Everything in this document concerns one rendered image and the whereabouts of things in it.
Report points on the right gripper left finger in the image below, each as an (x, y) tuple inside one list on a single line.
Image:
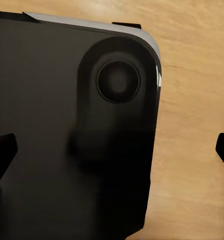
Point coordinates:
[(8, 150)]

